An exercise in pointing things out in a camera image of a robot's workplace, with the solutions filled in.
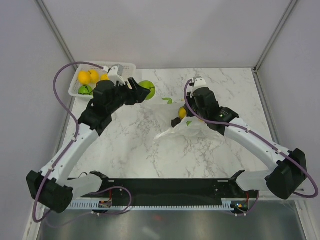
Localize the right aluminium frame post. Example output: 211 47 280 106
252 0 300 74

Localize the large yellow fake lemon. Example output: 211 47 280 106
77 71 92 85

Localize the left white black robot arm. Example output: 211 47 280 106
26 77 151 214

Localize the green black-striped fake fruit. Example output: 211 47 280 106
78 85 93 96

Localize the large green fake apple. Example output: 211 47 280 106
139 80 156 100

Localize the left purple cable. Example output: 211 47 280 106
33 61 106 224

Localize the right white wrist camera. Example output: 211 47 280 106
190 76 207 90

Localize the left aluminium frame post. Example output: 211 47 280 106
33 0 75 63

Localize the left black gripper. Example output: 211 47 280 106
106 77 149 114

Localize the small yellow fake lemon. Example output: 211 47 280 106
88 69 100 84

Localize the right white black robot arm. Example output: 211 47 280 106
183 86 308 200

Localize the dark brown fake fruit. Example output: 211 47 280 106
171 117 182 128

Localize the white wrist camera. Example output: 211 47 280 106
190 76 207 90
102 64 126 86

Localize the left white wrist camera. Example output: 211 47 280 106
102 64 126 86

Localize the yellow fake orange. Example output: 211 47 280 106
178 107 187 120

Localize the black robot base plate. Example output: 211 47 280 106
85 177 258 206

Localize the white lemon-print plastic bag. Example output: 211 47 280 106
149 97 221 142

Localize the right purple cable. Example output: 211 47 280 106
183 79 320 200

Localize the aluminium frame post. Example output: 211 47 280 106
252 0 300 74
33 0 75 63

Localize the yellow fake mango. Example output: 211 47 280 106
100 73 109 81

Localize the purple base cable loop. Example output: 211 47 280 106
93 184 136 217

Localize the white slotted cable duct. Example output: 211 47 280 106
67 199 248 212

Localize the white plastic fruit basket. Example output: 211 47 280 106
68 61 137 99

